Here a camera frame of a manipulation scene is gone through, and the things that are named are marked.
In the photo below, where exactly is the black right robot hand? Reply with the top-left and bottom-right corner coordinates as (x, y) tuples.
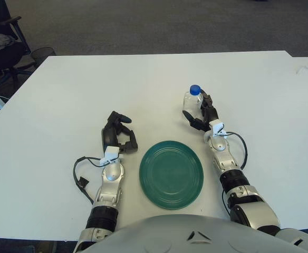
(182, 88), (220, 132)

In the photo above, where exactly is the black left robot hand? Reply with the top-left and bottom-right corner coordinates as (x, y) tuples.
(101, 110), (139, 153)

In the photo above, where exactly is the clear bottle with blue cap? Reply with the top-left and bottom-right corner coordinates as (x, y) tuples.
(182, 84), (205, 121)

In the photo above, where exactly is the green round plate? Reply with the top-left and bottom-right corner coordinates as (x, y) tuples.
(139, 140), (205, 211)

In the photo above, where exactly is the black mesh wastebasket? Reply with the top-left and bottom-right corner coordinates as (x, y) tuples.
(30, 46), (56, 69)

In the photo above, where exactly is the grey robot torso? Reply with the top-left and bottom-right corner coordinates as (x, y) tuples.
(80, 213), (285, 253)

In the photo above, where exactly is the black office chair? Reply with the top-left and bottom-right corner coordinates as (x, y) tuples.
(0, 0), (36, 87)

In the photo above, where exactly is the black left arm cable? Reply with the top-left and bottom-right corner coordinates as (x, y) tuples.
(73, 155), (103, 205)

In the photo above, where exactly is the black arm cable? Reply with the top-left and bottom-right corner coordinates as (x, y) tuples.
(224, 131), (247, 169)
(73, 155), (103, 205)

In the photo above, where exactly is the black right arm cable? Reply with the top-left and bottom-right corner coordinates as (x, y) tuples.
(224, 131), (247, 169)

